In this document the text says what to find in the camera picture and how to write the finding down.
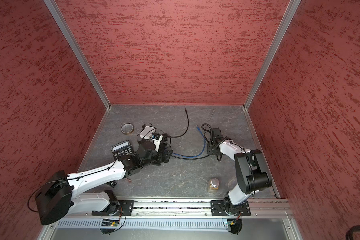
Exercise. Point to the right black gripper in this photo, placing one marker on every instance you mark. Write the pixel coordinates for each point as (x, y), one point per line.
(209, 151)

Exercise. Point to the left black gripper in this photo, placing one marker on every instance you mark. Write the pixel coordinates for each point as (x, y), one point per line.
(167, 156)

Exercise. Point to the black power adapter with cable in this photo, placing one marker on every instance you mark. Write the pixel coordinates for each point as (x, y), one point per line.
(179, 126)

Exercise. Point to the white network switch box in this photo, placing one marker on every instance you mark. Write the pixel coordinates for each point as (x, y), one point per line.
(147, 132)

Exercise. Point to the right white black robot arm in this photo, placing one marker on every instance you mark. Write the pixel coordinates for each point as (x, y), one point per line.
(250, 169)

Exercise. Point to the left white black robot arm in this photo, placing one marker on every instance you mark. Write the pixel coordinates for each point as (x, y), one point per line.
(65, 194)

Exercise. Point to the amber glass jar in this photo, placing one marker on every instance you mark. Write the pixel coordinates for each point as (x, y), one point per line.
(213, 185)

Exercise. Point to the black desk calculator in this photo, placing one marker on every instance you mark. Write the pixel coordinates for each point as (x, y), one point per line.
(122, 149)

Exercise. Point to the brown tape roll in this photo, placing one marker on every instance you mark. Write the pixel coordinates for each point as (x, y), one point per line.
(127, 129)

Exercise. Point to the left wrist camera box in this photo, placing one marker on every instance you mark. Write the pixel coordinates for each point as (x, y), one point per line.
(156, 139)

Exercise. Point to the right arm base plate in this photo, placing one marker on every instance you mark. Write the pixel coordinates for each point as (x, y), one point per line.
(217, 207)

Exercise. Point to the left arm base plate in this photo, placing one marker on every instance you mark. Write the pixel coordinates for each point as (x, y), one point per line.
(116, 208)

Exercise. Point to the white slotted cable duct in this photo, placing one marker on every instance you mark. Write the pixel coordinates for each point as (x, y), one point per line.
(154, 224)

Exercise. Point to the aluminium front rail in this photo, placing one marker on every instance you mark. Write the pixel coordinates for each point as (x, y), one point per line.
(198, 208)

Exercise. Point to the right metal frame post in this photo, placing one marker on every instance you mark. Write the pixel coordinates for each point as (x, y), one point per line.
(279, 35)

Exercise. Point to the metal frame post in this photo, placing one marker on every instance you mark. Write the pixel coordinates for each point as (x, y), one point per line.
(279, 35)
(69, 36)

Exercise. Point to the left metal frame post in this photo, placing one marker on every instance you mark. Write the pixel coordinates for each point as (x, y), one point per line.
(69, 36)

